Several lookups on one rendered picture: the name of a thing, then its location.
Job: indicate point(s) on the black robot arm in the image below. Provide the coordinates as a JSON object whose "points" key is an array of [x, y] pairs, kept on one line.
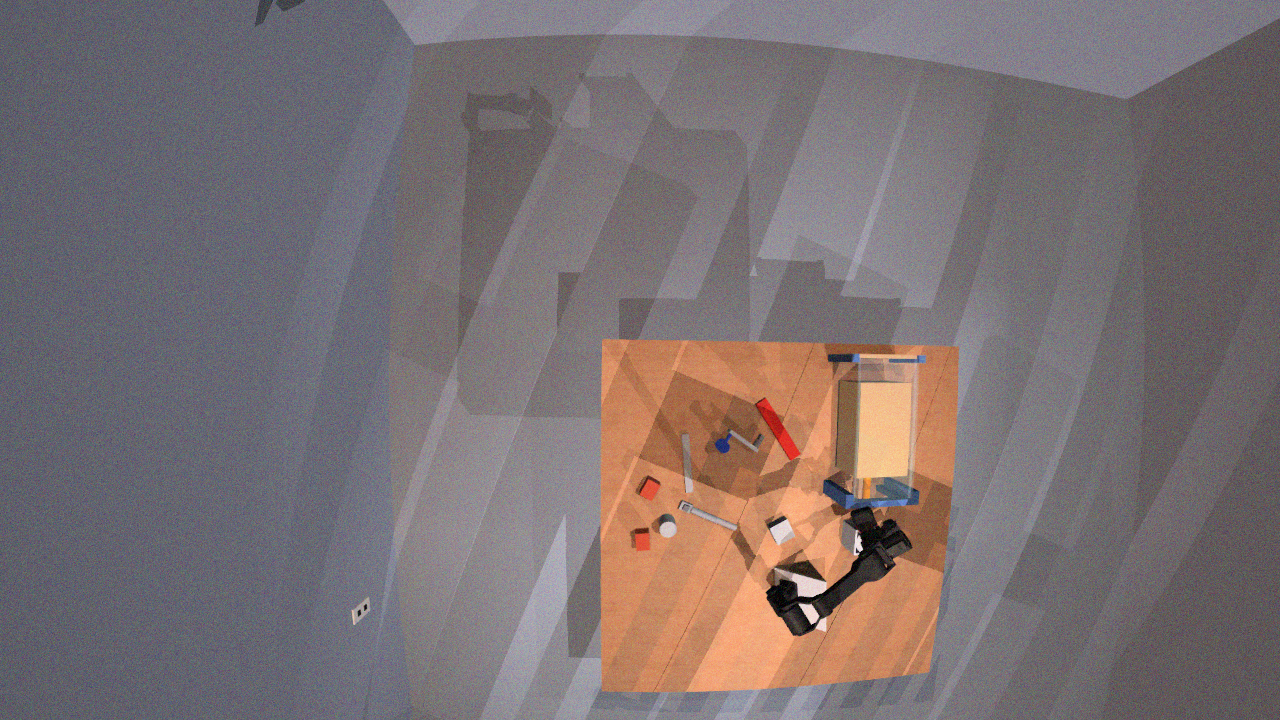
{"points": [[869, 567]]}

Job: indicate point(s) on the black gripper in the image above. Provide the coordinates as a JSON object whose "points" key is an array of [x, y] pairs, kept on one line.
{"points": [[863, 518]]}

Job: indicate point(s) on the grey flat bar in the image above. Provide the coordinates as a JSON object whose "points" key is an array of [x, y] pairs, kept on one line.
{"points": [[687, 463]]}

